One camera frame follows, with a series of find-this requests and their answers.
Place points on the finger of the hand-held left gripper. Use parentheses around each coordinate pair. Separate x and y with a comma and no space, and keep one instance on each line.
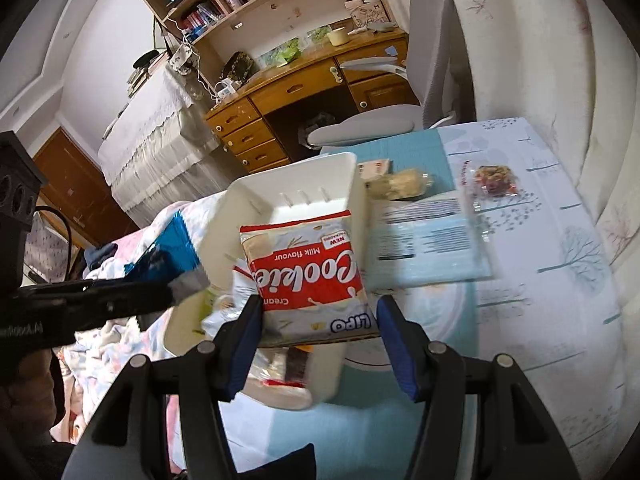
(120,302)

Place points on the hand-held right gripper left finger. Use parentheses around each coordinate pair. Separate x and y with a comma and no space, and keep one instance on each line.
(245,350)

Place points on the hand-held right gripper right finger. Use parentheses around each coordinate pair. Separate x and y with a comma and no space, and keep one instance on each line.
(400,350)

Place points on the dark red dried fruit packet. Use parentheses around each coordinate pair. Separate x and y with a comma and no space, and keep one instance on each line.
(297,366)

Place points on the red and white snack packet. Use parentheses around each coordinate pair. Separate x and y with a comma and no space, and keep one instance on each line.
(232,290)

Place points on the blue and silver snack packet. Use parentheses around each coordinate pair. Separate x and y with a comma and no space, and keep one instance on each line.
(175,250)

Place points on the red and white cookie packet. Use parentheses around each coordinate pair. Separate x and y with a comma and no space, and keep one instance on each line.
(305,270)

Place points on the white plastic basket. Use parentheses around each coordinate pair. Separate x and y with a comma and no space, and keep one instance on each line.
(300,180)

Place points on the floral blanket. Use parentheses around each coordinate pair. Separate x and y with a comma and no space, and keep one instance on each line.
(115,350)

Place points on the dark blue cloth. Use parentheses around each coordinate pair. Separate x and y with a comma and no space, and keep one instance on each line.
(100,256)

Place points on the light blue flat packet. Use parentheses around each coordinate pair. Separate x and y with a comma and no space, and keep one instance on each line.
(430,245)

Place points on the brown wooden door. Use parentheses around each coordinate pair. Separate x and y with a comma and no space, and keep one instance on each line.
(75,185)

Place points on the white tree print tablecloth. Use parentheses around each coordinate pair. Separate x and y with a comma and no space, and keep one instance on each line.
(540,310)

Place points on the clear bread packet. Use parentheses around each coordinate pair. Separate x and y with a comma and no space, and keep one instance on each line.
(400,185)

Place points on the white lace cloth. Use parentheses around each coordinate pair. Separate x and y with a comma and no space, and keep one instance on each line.
(150,140)

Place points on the clear bag of mixed nuts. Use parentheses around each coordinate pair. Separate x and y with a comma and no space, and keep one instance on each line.
(492,180)

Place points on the teal striped placemat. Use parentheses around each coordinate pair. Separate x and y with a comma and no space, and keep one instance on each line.
(415,145)

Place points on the black mesh bin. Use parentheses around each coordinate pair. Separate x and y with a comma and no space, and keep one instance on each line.
(316,130)

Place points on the white power strip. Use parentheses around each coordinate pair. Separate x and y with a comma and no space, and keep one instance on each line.
(225,90)

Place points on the black hat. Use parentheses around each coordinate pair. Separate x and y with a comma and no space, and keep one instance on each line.
(146,59)

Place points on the floral patterned hanging pouch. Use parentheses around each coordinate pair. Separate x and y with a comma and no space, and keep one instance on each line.
(181,59)

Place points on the dark floral pouch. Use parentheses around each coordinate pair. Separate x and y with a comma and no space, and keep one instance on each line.
(240,67)

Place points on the wooden desk with drawers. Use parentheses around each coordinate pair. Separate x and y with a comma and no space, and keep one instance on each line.
(290,87)

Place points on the green printed packet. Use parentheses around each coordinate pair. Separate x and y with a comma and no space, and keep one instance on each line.
(282,54)

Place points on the row of colourful books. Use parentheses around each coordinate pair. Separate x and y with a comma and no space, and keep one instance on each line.
(202,16)

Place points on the grey office chair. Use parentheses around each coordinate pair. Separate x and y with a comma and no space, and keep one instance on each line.
(435,35)

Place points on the beige bowl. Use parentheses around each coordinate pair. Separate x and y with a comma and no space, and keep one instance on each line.
(337,36)

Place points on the wooden bookshelf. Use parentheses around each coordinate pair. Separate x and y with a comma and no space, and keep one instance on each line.
(280,15)

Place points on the white box with drawings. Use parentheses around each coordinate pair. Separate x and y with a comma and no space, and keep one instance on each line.
(370,15)

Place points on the white leaf print curtain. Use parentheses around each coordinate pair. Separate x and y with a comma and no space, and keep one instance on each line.
(525,35)

